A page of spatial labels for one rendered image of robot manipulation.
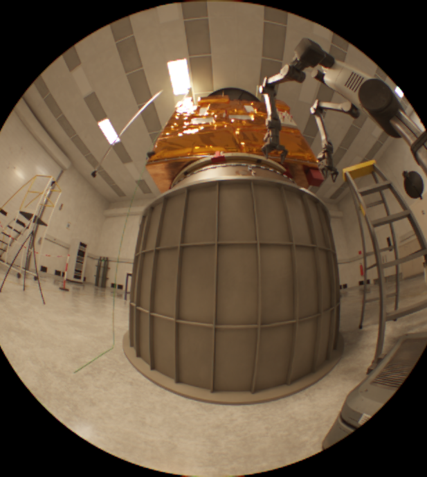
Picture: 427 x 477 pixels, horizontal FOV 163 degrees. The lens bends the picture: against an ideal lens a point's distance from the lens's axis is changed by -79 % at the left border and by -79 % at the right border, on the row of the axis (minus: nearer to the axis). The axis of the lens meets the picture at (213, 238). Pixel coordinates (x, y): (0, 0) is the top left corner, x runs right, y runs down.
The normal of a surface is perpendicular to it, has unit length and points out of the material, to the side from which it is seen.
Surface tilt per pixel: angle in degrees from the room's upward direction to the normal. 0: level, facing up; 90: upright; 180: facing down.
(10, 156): 90
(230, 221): 90
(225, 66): 180
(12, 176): 90
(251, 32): 180
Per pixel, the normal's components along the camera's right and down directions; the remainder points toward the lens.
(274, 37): -0.03, 0.94
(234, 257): -0.16, -0.33
